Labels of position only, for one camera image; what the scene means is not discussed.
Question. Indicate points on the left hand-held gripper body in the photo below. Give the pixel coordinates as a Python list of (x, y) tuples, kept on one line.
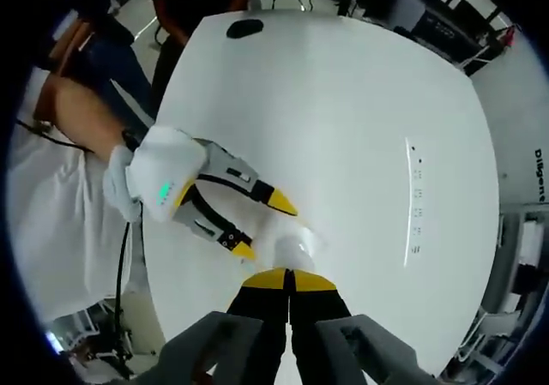
[(163, 162)]

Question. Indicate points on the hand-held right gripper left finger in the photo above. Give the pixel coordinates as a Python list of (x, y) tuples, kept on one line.
[(253, 316)]

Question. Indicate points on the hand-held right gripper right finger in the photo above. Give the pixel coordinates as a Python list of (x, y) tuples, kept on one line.
[(321, 316)]

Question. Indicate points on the white pump bottle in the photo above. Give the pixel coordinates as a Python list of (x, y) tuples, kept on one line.
[(291, 245)]

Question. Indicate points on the person's blue trousers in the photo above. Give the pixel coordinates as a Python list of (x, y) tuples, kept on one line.
[(116, 67)]

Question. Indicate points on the person's white shirt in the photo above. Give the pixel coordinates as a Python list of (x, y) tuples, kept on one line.
[(56, 230)]

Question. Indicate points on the black oval object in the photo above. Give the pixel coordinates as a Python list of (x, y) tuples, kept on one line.
[(244, 28)]

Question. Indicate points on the white power strip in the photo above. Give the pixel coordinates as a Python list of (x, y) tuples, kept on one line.
[(415, 200)]

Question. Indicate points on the black equipment rack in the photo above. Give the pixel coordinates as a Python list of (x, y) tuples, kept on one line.
[(454, 29)]

